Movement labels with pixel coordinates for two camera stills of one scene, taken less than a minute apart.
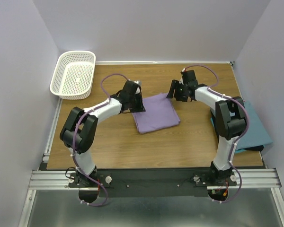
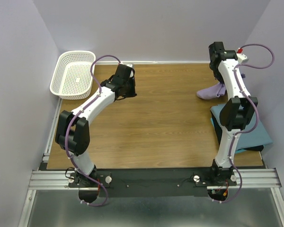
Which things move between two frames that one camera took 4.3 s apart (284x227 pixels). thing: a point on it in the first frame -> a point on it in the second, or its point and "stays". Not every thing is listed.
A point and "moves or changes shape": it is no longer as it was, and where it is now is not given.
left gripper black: [137, 104] -> [128, 88]
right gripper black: [176, 89] -> [218, 77]
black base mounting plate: [150, 182] stays
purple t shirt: [160, 113] moves or changes shape
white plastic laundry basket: [74, 75] stays
